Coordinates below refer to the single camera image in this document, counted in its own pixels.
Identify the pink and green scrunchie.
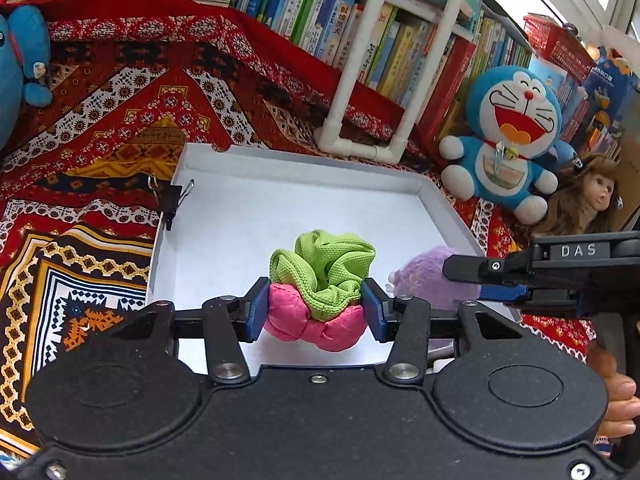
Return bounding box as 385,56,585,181
265,230,376,352

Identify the black binder clip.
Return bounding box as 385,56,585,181
148,176,195,231

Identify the row of books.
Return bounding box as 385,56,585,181
232,0,626,162

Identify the red plastic basket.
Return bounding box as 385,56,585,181
524,14,594,84

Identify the white PVC pipe frame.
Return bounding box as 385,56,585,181
314,0,472,164

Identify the white shallow tray box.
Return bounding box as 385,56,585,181
145,142,522,377

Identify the brown haired doll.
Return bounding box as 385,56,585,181
530,153,622,236

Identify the round blue plush toy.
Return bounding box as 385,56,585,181
0,6,52,148

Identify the Doraemon plush toy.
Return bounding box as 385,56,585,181
438,65,562,226

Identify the purple fluffy plush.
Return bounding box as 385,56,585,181
386,245,480,311

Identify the right hand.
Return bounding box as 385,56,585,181
587,341,640,439

